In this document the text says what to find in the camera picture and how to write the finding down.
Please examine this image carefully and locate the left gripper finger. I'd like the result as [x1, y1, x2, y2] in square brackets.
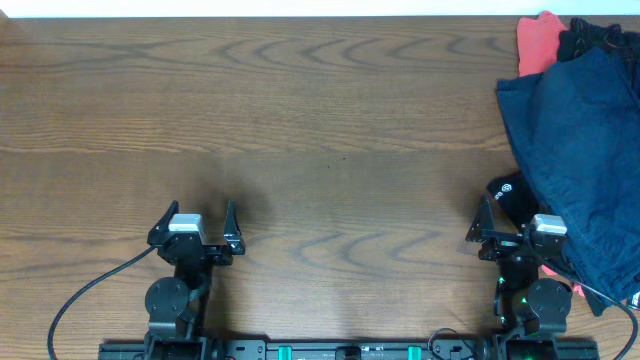
[147, 200, 179, 246]
[223, 201, 246, 255]

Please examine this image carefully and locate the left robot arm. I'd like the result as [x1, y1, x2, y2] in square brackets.
[144, 201, 246, 360]

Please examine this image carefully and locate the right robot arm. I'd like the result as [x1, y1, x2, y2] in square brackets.
[465, 196, 572, 359]

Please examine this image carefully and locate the black garment with logo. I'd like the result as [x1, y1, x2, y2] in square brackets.
[487, 172, 540, 227]

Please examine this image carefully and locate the dark blue garment in pile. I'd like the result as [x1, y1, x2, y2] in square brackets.
[496, 48, 639, 301]

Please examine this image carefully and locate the red garment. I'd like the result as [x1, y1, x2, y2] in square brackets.
[516, 11, 567, 77]

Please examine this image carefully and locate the black knit garment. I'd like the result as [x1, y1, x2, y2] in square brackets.
[557, 17, 639, 95]

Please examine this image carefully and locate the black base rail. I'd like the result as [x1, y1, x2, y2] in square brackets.
[98, 337, 599, 360]

